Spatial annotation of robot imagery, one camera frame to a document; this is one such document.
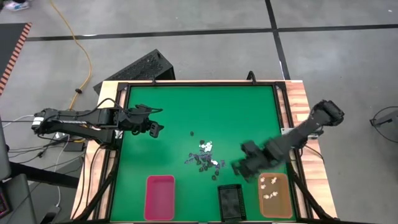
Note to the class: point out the black frame bracket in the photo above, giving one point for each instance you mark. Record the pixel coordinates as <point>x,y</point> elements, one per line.
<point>153,80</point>

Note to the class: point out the gray monitor back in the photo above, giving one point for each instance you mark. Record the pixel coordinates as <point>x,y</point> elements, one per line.
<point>3,149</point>

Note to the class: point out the green table mat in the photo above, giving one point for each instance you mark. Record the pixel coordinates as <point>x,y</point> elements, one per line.
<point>186,109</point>

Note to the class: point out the black slotted plastic basket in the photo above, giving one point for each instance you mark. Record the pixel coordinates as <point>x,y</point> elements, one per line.
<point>231,202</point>

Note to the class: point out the person's white shoe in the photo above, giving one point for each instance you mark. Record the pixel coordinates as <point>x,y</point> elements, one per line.
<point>17,5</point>

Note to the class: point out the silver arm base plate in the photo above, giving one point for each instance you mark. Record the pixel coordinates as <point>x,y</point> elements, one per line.
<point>286,130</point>

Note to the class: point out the black perforated computer case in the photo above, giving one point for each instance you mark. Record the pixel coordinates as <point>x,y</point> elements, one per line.
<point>140,67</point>

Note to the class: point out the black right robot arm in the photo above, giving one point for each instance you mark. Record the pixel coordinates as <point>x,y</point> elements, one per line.
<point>326,113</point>

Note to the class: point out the small display screen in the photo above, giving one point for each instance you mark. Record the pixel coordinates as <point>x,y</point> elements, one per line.
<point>3,202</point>

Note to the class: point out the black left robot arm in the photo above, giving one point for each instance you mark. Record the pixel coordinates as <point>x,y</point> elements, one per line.
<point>74,119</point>

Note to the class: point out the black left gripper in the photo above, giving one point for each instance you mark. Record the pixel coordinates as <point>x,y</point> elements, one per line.
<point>138,121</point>

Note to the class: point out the wooden table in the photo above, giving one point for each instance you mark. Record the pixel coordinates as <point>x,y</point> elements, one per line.
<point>298,102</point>

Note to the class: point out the black aluminium table frame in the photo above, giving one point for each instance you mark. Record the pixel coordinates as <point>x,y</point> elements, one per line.
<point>202,84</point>

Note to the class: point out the black orange-striped floor mat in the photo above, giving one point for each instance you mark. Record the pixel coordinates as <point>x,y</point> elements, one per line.
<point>9,40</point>

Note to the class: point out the orange plastic bin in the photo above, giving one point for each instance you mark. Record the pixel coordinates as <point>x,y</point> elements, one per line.
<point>280,208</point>

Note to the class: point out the black power adapter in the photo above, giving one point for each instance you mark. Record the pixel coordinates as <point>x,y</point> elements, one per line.
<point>74,147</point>

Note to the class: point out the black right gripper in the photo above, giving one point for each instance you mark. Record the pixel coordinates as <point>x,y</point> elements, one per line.
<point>256,157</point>

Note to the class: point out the black floor beam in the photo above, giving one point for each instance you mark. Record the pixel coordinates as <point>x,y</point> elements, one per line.
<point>46,175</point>

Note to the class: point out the pink plastic bin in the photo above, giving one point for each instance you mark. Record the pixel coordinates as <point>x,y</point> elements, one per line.
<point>158,211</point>

